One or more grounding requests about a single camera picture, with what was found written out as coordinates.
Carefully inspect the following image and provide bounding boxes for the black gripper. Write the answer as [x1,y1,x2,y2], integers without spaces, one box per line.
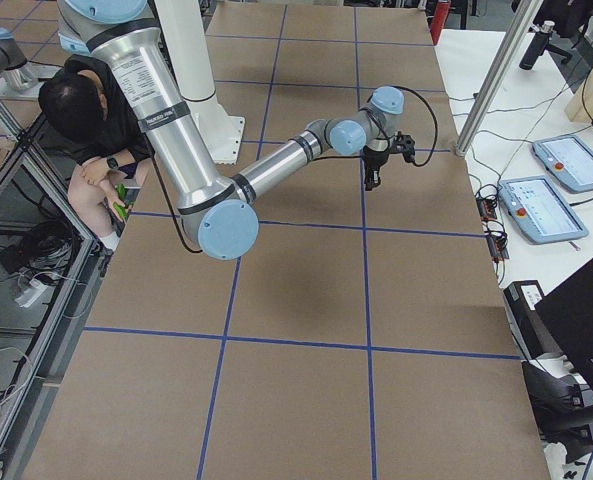
[363,132,416,191]

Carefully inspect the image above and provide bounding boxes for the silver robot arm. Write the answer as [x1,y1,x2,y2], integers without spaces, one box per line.
[58,1,415,260]

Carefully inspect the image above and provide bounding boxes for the brown paper table cover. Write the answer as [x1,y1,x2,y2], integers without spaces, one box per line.
[23,2,549,479]

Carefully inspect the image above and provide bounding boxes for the near teach pendant tablet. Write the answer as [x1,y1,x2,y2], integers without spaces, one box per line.
[498,176,589,244]

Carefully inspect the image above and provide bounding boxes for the teach pendant tablet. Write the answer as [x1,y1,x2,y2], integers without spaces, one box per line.
[498,176,589,244]
[532,134,593,193]

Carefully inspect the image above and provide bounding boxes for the red bottle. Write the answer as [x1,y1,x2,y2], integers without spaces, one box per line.
[430,0,451,46]

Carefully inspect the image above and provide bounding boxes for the far teach pendant tablet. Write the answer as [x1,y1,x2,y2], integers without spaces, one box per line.
[532,134,593,193]

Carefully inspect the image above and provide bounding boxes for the black water bottle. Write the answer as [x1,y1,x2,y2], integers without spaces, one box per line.
[519,20,555,70]

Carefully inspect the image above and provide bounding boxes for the black box with white label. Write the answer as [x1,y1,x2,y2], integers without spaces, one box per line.
[503,280,562,360]

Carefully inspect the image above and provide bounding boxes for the black laptop computer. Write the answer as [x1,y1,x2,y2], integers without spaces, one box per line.
[536,258,593,390]

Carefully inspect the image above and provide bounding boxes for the seated person in black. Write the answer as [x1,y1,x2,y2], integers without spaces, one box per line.
[38,54,152,251]

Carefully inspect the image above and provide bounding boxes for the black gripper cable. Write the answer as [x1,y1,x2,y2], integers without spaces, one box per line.
[310,85,440,168]

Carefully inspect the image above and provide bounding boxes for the small electronics board with wires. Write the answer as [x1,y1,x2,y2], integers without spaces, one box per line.
[474,183,509,264]

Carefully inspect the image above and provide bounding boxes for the aluminium frame post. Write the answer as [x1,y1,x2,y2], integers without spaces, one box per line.
[455,0,543,157]

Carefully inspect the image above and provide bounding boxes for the white central pedestal column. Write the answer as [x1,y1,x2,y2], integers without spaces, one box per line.
[155,0,245,165]

